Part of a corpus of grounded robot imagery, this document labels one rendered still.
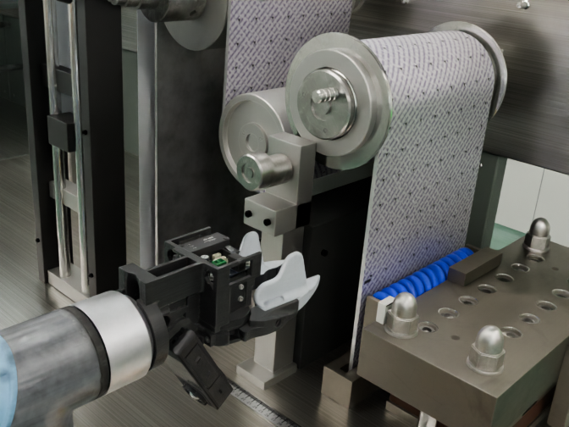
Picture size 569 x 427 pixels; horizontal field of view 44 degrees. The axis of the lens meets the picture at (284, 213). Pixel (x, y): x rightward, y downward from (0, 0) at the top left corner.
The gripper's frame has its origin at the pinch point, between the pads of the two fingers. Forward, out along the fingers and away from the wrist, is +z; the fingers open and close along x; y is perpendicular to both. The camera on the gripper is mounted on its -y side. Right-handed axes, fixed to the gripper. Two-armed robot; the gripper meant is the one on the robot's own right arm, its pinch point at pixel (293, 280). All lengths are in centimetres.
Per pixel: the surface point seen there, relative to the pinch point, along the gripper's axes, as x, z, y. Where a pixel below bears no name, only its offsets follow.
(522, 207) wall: 90, 276, -91
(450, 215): -1.1, 28.7, 0.1
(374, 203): -1.1, 11.2, 6.1
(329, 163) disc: 5.0, 10.4, 9.2
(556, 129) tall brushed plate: -6.8, 42.9, 10.8
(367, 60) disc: 1.5, 10.4, 21.2
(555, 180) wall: 77, 276, -72
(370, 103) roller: -0.3, 9.4, 17.2
